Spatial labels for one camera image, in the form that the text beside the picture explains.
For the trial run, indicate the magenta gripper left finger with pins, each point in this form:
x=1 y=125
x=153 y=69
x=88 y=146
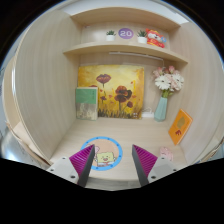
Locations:
x=75 y=168

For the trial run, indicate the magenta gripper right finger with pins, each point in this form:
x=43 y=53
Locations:
x=149 y=167

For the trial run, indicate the pink computer mouse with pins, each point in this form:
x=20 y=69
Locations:
x=166 y=152

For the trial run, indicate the round cartoon mouse pad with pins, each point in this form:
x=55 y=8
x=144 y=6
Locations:
x=108 y=153

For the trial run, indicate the white power adapter box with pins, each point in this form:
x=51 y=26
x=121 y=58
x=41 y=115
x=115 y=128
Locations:
x=147 y=115

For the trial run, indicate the orange leaf book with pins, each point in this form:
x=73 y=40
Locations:
x=180 y=126

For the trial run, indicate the teal ceramic vase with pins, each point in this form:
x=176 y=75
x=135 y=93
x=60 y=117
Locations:
x=160 y=112

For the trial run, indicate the green cover book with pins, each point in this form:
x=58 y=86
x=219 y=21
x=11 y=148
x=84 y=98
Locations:
x=86 y=103

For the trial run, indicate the yellow poppy flower painting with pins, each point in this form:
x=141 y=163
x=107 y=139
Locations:
x=120 y=89

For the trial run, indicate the pink white flower bouquet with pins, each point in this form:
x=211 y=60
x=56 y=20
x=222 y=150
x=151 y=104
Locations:
x=168 y=80

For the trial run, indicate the wooden shelf unit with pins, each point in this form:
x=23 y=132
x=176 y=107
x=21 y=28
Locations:
x=40 y=80

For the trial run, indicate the red lucky cat figurine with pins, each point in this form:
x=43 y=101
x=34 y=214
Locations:
x=155 y=38

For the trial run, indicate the right small potted plant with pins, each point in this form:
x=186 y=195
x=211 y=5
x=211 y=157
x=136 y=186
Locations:
x=142 y=36

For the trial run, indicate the small potted plant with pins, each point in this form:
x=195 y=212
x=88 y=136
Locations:
x=110 y=35
x=142 y=36

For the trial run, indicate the left small potted plant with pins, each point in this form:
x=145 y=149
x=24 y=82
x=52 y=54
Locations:
x=110 y=35

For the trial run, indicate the purple round number sign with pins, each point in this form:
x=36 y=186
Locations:
x=125 y=33

